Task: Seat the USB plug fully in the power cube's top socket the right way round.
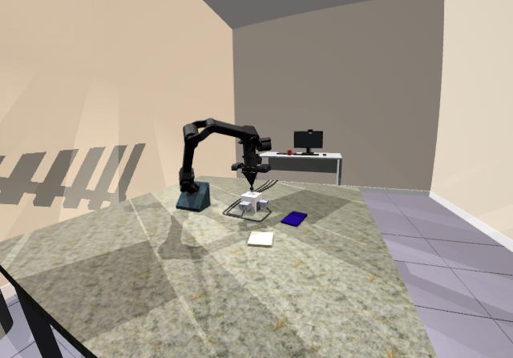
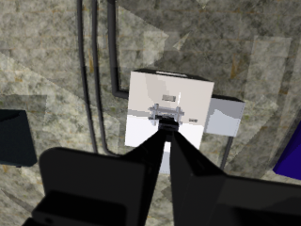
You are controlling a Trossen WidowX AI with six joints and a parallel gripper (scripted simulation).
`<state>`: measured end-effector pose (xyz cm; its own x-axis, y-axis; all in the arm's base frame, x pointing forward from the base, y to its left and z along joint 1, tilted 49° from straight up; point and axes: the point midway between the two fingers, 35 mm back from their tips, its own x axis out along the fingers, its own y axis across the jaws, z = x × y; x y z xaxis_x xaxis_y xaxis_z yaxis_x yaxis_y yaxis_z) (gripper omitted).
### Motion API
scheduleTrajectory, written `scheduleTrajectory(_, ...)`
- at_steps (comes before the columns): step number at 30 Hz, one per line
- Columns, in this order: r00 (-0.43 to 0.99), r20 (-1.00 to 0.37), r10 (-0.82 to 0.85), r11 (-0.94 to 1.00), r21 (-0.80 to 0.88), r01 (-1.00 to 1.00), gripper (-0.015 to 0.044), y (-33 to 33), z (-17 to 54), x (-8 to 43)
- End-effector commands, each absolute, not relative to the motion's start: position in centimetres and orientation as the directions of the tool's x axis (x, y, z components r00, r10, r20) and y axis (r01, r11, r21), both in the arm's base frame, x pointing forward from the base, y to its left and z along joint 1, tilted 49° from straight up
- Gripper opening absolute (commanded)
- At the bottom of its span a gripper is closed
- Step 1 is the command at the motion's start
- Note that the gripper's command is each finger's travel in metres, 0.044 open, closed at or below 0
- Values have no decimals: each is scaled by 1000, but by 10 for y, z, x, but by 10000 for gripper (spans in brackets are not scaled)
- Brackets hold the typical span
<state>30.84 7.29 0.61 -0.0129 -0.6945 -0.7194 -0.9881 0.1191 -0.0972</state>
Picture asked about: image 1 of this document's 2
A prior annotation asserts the beige square block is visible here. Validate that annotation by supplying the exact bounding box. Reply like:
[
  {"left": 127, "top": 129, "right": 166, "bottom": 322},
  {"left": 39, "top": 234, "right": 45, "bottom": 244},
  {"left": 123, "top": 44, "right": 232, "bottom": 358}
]
[{"left": 248, "top": 231, "right": 273, "bottom": 247}]

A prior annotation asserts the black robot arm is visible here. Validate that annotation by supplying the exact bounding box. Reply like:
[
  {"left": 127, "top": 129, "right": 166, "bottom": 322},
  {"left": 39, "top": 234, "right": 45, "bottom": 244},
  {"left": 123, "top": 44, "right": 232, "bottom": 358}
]
[{"left": 179, "top": 118, "right": 272, "bottom": 195}]

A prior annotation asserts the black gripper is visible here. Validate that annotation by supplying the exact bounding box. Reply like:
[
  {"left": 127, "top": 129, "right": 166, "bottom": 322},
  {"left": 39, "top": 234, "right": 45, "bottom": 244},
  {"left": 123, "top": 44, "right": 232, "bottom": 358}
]
[{"left": 231, "top": 152, "right": 271, "bottom": 185}]

